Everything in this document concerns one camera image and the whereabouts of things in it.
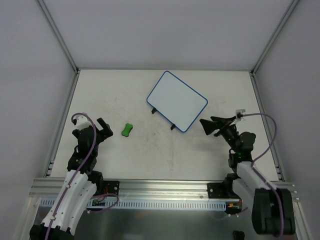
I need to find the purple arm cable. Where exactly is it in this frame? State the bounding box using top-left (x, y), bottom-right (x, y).
top-left (44, 112), bottom-right (120, 240)
top-left (214, 112), bottom-right (285, 237)

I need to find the blue framed whiteboard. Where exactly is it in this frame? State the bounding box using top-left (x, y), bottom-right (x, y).
top-left (146, 70), bottom-right (208, 133)

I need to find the white slotted cable duct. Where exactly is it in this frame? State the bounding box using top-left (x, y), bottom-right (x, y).
top-left (39, 197), bottom-right (227, 212)

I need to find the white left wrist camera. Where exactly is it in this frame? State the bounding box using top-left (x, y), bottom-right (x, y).
top-left (71, 113), bottom-right (91, 130)

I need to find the green foam eraser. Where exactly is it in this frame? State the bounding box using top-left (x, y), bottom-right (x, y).
top-left (121, 123), bottom-right (133, 137)

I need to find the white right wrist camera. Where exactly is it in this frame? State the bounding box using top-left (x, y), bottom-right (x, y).
top-left (235, 109), bottom-right (246, 122)

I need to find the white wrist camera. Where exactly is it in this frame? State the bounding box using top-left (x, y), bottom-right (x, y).
top-left (71, 113), bottom-right (91, 130)
top-left (235, 109), bottom-right (246, 122)

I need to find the whiteboard metal stand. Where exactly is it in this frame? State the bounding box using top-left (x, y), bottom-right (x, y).
top-left (151, 107), bottom-right (177, 131)

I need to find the black object bottom edge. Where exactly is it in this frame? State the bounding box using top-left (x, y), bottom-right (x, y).
top-left (233, 230), bottom-right (245, 240)

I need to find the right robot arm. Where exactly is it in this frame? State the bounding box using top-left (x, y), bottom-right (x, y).
top-left (200, 113), bottom-right (296, 238)

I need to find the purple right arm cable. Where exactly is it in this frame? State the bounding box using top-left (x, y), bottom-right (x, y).
top-left (214, 112), bottom-right (285, 237)

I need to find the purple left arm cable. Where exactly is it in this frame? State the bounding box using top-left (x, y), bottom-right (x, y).
top-left (44, 112), bottom-right (120, 240)

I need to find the aluminium mounting rail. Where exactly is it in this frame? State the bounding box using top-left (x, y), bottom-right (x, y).
top-left (28, 177), bottom-right (300, 202)

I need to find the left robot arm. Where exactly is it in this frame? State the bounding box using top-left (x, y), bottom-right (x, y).
top-left (29, 113), bottom-right (119, 240)

